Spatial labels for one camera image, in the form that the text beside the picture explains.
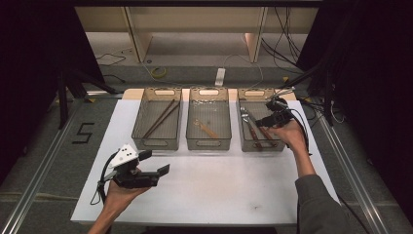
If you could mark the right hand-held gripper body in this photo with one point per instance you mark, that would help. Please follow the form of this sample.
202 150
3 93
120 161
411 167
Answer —
279 110

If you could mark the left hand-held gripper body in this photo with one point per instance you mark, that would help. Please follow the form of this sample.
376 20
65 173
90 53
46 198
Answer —
125 157

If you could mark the grey mesh plastic basket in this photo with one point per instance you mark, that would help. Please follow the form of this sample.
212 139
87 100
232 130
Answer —
259 97
208 110
157 120

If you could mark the person's right hand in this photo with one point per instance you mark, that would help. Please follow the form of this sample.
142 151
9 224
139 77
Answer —
290 136

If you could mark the person's left hand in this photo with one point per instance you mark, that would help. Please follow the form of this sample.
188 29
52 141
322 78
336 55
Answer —
118 195

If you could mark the white table mat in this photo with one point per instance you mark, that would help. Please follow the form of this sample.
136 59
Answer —
201 201

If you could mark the black metal stand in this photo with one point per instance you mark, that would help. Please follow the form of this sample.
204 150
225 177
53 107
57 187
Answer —
328 97
62 97

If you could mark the white power strip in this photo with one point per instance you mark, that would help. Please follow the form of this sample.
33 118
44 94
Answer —
220 76

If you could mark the yellow tape roll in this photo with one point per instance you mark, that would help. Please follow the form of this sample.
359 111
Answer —
153 73

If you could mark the aluminium floor rail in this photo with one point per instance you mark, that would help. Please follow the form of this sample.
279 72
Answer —
357 188
35 175

